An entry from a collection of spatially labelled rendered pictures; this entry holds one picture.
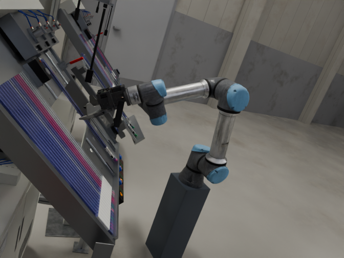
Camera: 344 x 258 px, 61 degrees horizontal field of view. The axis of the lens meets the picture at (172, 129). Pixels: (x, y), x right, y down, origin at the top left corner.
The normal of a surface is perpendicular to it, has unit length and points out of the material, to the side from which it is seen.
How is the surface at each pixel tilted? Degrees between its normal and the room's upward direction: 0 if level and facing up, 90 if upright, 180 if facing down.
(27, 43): 90
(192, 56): 90
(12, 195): 0
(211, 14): 90
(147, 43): 90
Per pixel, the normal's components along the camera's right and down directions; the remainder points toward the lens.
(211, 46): 0.49, 0.43
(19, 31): 0.16, 0.38
